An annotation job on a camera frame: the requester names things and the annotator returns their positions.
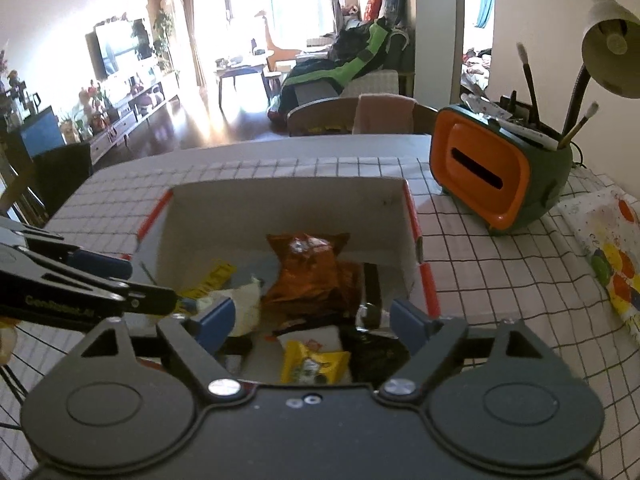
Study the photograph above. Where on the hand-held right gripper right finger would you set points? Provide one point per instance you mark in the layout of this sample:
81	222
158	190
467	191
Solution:
410	322

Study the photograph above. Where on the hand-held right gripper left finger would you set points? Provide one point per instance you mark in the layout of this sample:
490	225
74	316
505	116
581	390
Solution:
215	320

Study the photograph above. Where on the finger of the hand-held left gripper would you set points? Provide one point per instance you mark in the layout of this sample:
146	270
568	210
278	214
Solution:
100	265
150	300

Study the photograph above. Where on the pale clear snack packet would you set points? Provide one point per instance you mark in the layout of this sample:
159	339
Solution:
245	305

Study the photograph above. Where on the silver snack packet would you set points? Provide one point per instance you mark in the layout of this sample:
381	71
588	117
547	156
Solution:
371	285

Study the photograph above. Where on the brown cookie packet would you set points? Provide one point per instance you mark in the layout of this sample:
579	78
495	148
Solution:
305	275

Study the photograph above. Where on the yellow black snack packet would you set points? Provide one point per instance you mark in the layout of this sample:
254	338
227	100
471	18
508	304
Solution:
310	360

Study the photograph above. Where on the orange cardboard box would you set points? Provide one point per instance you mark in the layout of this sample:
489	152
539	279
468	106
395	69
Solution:
280	205

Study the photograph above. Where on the white checked tablecloth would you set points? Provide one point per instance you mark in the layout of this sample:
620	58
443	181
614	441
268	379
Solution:
500	285

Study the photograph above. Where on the black garment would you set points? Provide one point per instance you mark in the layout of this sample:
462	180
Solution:
62	172

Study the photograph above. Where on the dark cabinet blue door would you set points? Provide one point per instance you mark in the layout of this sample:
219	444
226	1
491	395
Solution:
42	132

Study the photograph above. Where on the low television cabinet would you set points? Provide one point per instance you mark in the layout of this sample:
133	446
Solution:
135	115

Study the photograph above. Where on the group of toy figurines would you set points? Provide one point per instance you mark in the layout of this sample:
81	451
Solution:
90	110

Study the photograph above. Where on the orange green pen holder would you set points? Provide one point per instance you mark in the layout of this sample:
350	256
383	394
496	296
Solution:
480	170

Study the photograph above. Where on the colourful spotted cloth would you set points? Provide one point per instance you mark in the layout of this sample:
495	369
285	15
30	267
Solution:
610	255

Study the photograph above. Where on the pink cloth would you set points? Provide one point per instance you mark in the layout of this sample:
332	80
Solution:
382	112

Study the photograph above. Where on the red floor cushion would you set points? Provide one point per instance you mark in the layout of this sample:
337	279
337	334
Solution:
278	114

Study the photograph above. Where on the flat television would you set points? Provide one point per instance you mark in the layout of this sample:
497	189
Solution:
117	47

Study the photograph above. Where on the light wooden chair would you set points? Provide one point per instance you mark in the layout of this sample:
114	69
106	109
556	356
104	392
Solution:
320	117

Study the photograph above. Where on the white pen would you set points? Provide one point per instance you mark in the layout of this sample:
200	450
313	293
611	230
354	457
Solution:
480	105

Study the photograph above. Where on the tall potted plant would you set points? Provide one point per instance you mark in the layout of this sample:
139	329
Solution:
162	35

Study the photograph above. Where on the grey sofa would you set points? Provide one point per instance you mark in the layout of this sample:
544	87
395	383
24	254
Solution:
380	82

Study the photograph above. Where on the wooden coffee table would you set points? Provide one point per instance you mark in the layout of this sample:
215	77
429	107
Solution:
240	67

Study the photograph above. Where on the white standing air conditioner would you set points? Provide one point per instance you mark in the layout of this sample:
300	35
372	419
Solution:
175	30

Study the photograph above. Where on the small wooden stool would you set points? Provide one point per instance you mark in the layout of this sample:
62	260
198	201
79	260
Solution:
272	80

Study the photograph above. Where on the bed with clothes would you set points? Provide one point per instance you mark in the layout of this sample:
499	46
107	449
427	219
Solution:
477	72

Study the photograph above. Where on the brown window curtain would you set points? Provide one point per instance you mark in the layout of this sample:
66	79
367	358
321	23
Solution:
191	20

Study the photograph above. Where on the green black jacket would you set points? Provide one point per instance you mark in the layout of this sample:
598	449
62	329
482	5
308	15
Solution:
340	65

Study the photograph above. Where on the wooden giraffe chair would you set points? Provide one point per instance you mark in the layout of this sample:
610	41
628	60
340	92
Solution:
280	52

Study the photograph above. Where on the dark cushion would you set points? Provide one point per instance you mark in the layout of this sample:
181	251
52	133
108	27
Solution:
395	0

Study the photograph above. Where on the beige desk lamp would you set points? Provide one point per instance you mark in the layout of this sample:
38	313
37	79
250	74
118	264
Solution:
610	45

